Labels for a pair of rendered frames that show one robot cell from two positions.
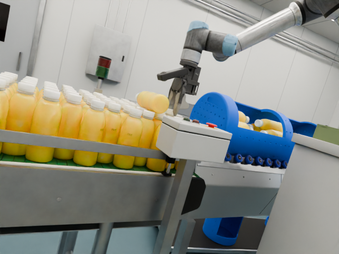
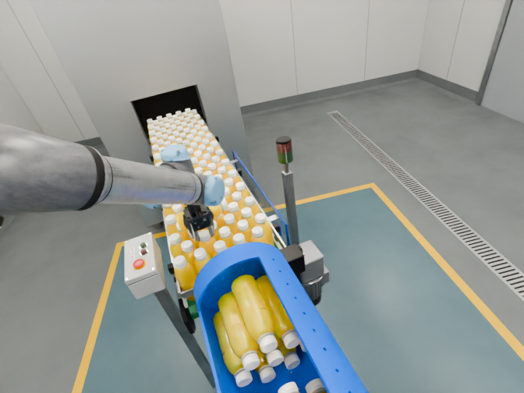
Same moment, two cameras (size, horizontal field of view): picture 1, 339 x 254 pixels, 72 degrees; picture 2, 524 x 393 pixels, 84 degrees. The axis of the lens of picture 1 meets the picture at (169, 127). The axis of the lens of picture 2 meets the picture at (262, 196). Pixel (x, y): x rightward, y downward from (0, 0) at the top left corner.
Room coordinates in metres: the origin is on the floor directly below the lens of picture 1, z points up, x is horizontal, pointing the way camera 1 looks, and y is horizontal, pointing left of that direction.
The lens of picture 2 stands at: (1.34, -0.67, 1.80)
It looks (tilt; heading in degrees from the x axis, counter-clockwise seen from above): 37 degrees down; 105
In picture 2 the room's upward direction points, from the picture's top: 10 degrees counter-clockwise
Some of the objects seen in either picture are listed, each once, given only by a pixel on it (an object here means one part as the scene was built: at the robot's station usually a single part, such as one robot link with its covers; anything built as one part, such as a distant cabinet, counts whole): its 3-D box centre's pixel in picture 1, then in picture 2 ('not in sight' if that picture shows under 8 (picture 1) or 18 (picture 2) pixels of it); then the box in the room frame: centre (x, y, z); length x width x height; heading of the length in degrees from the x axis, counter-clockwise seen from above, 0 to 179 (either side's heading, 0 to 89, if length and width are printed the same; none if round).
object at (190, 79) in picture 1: (186, 78); (195, 209); (0.93, -0.01, 1.24); 0.09 x 0.08 x 0.12; 121
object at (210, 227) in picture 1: (234, 186); not in sight; (1.83, -0.64, 0.59); 0.28 x 0.28 x 0.88
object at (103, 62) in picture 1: (104, 63); (284, 145); (1.18, 0.40, 1.23); 0.06 x 0.06 x 0.04
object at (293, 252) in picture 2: not in sight; (291, 261); (1.21, 0.03, 0.95); 0.10 x 0.07 x 0.10; 31
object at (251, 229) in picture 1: (234, 237); not in sight; (1.99, -0.84, 0.08); 1.50 x 0.52 x 0.15; 110
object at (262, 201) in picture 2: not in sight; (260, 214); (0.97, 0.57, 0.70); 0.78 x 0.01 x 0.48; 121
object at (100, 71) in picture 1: (102, 72); (285, 155); (1.18, 0.40, 1.18); 0.06 x 0.06 x 0.05
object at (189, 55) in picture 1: (189, 58); not in sight; (0.93, -0.01, 1.32); 0.08 x 0.08 x 0.05
